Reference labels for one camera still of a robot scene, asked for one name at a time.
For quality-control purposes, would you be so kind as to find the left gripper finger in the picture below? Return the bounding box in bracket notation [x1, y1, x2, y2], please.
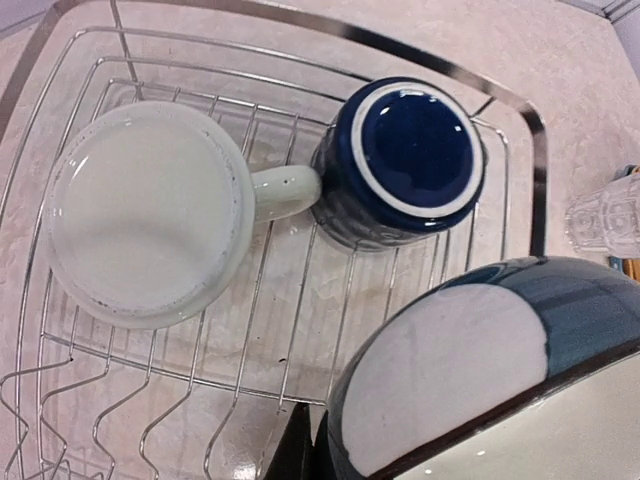
[263, 403, 313, 480]

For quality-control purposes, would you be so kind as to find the navy white bowl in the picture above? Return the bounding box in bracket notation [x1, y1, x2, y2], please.
[311, 257, 639, 479]

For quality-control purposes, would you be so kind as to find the blue dotted plate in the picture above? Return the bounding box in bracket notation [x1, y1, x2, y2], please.
[608, 257, 624, 272]

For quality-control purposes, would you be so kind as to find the clear glass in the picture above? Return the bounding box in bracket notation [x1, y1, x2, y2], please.
[564, 173, 639, 259]

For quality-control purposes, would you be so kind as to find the white ceramic mug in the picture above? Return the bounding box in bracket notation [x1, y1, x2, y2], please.
[42, 101, 321, 329]

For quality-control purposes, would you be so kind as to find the dark blue mug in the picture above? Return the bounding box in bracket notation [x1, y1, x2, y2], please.
[311, 76, 487, 252]

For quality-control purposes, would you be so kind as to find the wire dish rack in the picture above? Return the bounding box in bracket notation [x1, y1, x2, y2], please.
[1, 1, 548, 479]

